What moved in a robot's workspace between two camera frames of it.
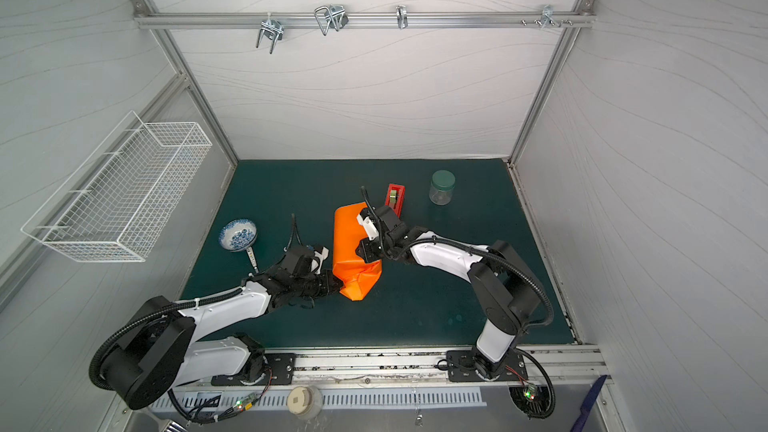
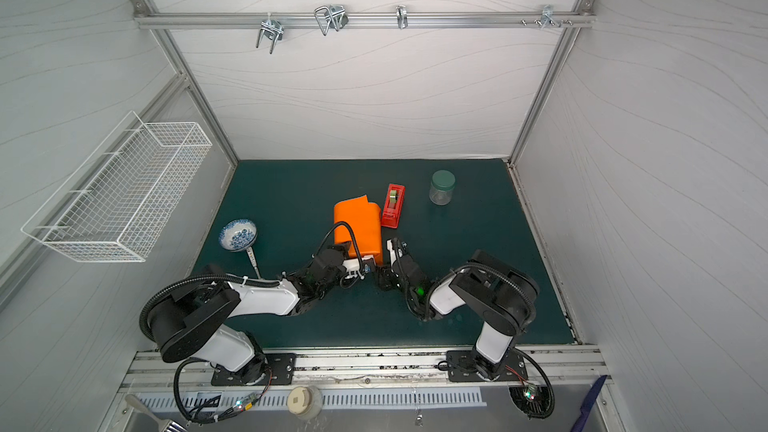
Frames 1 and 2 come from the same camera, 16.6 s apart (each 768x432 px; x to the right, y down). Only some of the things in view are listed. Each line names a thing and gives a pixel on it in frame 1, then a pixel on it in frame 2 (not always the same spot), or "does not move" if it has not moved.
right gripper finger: [369, 250] to [386, 279]
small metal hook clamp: [401, 12] does not move
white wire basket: [112, 206] does not move
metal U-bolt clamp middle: [333, 15] does not move
